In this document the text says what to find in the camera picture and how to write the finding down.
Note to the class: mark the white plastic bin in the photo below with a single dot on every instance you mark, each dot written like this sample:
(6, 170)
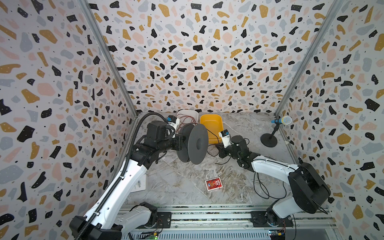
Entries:
(188, 117)

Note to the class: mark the aluminium corner rail left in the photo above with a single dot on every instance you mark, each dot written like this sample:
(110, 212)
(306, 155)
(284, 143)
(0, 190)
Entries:
(84, 5)

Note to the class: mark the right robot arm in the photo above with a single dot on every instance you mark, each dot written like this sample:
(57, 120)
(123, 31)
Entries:
(308, 189)

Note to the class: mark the aluminium corner rail right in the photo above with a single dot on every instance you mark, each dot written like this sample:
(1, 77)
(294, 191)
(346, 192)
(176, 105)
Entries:
(331, 15)

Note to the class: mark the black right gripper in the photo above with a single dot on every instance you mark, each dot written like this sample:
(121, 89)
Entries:
(229, 149)

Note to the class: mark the grey perforated cable spool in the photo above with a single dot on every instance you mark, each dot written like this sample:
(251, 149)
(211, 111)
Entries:
(194, 145)

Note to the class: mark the blue toy microphone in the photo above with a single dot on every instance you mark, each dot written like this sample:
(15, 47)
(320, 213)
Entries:
(286, 120)

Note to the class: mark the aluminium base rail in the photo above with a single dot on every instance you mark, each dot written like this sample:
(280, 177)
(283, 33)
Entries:
(235, 222)

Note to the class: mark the black microphone stand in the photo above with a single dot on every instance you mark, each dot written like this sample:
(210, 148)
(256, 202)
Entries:
(269, 140)

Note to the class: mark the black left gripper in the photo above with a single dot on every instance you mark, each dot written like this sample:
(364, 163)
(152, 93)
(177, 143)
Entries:
(178, 141)

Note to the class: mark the aluminium corner rail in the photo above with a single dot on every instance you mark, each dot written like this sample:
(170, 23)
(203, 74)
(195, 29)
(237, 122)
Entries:
(331, 15)
(84, 5)

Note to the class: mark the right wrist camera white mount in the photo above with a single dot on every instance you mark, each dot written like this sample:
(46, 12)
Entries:
(226, 138)

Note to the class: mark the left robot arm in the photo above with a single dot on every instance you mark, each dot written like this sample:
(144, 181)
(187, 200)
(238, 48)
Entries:
(101, 222)

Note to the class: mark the yellow plastic bin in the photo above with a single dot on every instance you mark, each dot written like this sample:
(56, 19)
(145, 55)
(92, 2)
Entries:
(214, 125)

